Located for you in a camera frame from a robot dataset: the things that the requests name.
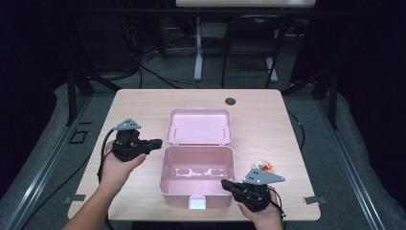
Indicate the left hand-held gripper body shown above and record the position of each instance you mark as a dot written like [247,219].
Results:
[127,147]

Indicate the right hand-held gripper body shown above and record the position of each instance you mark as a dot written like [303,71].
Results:
[255,195]

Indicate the pink plastic lidded box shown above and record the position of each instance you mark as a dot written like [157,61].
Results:
[198,127]

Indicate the person's right hand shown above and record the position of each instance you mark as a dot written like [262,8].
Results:
[265,220]

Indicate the person's left hand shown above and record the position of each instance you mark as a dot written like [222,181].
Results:
[111,172]

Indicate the grey tape strip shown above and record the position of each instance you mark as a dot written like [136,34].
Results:
[314,200]
[75,198]

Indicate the black metal stand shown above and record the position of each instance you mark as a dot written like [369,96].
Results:
[333,105]
[72,102]

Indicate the white desk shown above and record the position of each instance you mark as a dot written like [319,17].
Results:
[198,48]

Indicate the dark cabinet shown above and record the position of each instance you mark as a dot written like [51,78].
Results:
[105,44]

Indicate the dark curtain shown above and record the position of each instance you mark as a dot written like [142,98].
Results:
[373,80]
[25,80]

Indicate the black chair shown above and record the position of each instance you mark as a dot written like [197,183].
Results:
[255,20]

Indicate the aluminium floor rail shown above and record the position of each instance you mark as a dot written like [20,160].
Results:
[352,172]
[40,172]

